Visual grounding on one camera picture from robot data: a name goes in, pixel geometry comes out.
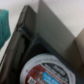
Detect black kcup holder drawer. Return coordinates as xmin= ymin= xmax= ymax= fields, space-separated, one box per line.
xmin=0 ymin=0 xmax=84 ymax=84

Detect red white kcup pod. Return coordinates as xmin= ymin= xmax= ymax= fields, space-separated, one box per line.
xmin=20 ymin=54 xmax=76 ymax=84

